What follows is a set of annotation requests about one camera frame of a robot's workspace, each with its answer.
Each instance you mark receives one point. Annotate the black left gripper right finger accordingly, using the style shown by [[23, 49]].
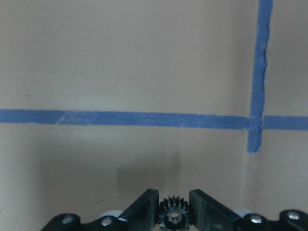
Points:
[[209, 214]]

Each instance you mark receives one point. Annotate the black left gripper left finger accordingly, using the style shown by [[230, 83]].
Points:
[[142, 214]]

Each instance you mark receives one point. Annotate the brown grid table mat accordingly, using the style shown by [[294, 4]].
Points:
[[103, 99]]

